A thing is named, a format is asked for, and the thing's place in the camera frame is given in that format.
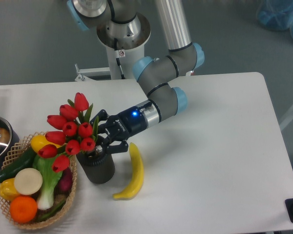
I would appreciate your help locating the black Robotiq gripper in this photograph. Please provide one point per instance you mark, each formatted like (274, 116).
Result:
(118, 127)

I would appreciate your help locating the orange fruit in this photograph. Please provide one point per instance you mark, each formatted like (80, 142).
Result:
(23, 209)

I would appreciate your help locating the purple red onion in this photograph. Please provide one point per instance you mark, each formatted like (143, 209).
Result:
(66, 181)

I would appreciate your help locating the dark grey ribbed vase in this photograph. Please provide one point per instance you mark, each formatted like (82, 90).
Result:
(97, 164)

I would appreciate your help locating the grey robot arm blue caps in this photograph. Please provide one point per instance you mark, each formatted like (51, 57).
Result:
(152, 75)

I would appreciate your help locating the green cucumber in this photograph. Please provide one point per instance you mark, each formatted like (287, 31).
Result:
(22, 162)

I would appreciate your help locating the green chili pepper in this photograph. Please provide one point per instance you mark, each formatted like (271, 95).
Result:
(52, 212)

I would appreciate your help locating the yellow banana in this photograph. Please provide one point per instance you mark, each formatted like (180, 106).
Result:
(137, 178)

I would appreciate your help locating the white round radish slice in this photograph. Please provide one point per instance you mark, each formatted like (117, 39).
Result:
(28, 181)

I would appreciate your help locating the green bok choy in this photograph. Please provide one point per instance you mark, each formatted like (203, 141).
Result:
(50, 180)

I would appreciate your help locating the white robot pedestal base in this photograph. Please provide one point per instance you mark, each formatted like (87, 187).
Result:
(124, 44)

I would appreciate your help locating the red tulip bouquet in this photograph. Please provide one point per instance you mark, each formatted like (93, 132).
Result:
(74, 132)

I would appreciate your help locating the yellow squash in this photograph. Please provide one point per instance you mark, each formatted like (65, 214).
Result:
(39, 141)

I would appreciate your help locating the yellow bell pepper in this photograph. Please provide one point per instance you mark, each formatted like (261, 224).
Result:
(8, 190)

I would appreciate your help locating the blue plastic bag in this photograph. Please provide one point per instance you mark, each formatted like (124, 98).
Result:
(276, 15)

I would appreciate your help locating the woven wicker basket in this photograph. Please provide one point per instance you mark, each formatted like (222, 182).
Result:
(13, 154)

